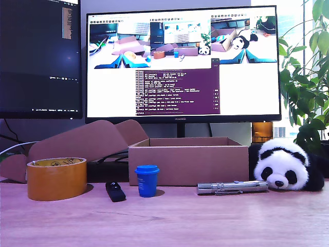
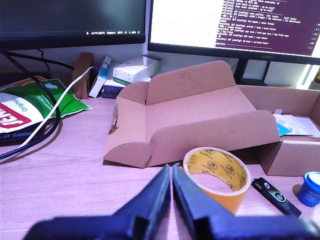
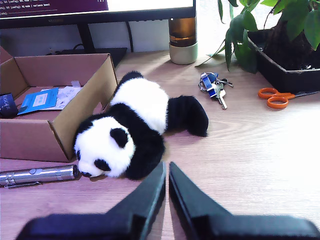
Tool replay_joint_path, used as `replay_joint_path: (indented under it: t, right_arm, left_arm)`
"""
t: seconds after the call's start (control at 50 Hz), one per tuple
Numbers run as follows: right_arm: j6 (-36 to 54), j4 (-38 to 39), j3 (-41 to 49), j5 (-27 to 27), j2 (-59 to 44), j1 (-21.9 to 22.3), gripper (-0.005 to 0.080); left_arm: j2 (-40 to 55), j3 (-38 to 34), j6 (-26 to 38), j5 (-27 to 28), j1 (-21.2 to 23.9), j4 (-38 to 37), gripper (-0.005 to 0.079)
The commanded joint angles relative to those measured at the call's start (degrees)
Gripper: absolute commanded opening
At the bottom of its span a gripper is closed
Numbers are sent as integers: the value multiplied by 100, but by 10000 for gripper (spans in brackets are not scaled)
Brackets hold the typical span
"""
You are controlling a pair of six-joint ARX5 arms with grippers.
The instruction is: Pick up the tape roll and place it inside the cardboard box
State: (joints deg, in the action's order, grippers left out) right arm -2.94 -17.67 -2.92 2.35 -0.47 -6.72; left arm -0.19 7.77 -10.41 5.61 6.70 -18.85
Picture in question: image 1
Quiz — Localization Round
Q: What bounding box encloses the dark computer monitor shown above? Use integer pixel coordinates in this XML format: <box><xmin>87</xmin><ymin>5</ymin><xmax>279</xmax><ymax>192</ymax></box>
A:
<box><xmin>0</xmin><ymin>0</ymin><xmax>83</xmax><ymax>120</ymax></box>

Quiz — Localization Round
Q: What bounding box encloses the silver metal flashlight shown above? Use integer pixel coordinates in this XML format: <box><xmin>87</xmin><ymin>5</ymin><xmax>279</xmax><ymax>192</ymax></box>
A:
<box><xmin>196</xmin><ymin>180</ymin><xmax>269</xmax><ymax>196</ymax></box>

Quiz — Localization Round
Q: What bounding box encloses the bright Huawei computer monitor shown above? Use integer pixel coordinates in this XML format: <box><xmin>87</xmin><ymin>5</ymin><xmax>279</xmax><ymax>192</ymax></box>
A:
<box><xmin>84</xmin><ymin>5</ymin><xmax>282</xmax><ymax>138</ymax></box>

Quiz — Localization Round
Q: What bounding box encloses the black flat stand base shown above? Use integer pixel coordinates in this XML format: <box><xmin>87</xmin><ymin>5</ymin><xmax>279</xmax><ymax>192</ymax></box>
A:
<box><xmin>86</xmin><ymin>161</ymin><xmax>129</xmax><ymax>184</ymax></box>

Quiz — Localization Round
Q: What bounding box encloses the small black remote stick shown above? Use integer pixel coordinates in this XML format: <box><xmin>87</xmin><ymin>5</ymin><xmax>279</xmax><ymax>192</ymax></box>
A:
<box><xmin>105</xmin><ymin>181</ymin><xmax>127</xmax><ymax>203</ymax></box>

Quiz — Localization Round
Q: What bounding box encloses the leaning cardboard mailer box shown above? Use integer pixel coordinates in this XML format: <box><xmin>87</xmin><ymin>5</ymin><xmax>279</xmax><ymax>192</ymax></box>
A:
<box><xmin>0</xmin><ymin>119</ymin><xmax>150</xmax><ymax>184</ymax></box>

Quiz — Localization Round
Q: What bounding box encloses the black plant pot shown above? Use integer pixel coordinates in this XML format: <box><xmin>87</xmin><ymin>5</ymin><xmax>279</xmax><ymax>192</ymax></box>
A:
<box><xmin>307</xmin><ymin>140</ymin><xmax>329</xmax><ymax>179</ymax></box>

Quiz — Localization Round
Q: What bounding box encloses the black cable bundle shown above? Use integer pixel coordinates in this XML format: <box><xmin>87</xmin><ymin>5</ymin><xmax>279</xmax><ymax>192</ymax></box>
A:
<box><xmin>96</xmin><ymin>150</ymin><xmax>129</xmax><ymax>165</ymax></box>

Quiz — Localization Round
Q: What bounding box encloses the thin black cable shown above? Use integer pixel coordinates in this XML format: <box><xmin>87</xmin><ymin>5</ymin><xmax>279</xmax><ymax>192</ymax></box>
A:
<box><xmin>0</xmin><ymin>119</ymin><xmax>26</xmax><ymax>145</ymax></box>

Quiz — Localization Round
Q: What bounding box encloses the orange-brown tape roll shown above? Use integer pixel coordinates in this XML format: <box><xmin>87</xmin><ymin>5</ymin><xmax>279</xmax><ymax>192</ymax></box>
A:
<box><xmin>26</xmin><ymin>157</ymin><xmax>88</xmax><ymax>202</ymax></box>

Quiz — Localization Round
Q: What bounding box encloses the open square cardboard box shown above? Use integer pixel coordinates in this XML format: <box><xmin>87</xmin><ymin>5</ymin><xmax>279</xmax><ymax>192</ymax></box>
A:
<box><xmin>127</xmin><ymin>136</ymin><xmax>250</xmax><ymax>187</ymax></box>

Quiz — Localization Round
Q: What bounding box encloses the white cable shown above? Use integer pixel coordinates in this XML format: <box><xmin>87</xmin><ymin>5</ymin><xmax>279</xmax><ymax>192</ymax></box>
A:
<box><xmin>0</xmin><ymin>140</ymin><xmax>39</xmax><ymax>155</ymax></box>

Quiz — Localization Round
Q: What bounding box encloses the panda plush toy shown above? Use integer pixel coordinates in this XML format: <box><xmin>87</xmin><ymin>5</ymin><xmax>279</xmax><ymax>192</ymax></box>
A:
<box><xmin>248</xmin><ymin>138</ymin><xmax>326</xmax><ymax>192</ymax></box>

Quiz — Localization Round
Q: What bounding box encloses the small blue lidded cup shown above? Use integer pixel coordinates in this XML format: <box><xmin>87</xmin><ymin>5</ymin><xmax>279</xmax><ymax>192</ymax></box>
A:
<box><xmin>134</xmin><ymin>165</ymin><xmax>160</xmax><ymax>198</ymax></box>

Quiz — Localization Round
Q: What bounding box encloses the green leafy houseplant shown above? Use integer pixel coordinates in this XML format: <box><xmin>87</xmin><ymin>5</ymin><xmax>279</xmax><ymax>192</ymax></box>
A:
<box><xmin>278</xmin><ymin>0</ymin><xmax>329</xmax><ymax>155</ymax></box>

